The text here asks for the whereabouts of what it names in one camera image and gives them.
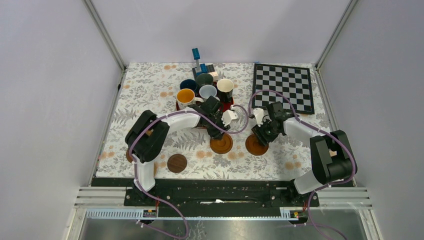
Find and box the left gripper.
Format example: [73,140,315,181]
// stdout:
[205,112,230,140]

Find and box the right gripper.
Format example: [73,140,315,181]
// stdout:
[251,117,280,147]

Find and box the dark brown wooden coaster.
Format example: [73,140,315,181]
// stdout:
[167,154,187,174]

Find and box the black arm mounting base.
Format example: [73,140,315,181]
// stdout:
[90,177,321,218]

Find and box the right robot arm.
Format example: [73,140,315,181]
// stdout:
[251,102,357,206]

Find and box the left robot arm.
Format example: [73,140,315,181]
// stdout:
[125,104,238,206]

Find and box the red round tray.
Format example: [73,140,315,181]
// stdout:
[175,97,235,112]

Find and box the light blue mug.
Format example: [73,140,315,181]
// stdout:
[198,84,220,102]

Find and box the black mug cream inside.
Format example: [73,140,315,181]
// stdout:
[216,78,234,103]

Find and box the patterned mug orange inside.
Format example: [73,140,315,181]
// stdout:
[176,88,204,110]

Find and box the dark green mug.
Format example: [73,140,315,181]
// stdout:
[195,73,214,88]

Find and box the dark blue mug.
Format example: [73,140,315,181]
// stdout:
[179,79,198,93]

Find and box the blue and black block toy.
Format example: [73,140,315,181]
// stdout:
[191,48,219,81]

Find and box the floral tablecloth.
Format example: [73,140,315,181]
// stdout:
[95,62,332,182]

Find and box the black and white chessboard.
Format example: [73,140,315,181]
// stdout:
[251,63,315,115]

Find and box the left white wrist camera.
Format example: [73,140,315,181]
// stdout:
[221,109,239,127]

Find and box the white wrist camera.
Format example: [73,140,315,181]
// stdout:
[221,109,239,127]
[252,108,268,127]

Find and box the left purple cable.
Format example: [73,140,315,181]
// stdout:
[128,104,250,240]

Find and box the purple cable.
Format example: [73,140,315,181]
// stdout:
[247,89,357,240]
[128,104,250,240]

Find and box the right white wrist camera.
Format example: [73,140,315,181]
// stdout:
[252,108,268,127]

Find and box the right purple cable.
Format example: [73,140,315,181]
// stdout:
[247,89,357,240]

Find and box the aluminium rail frame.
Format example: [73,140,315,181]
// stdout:
[74,186,383,240]

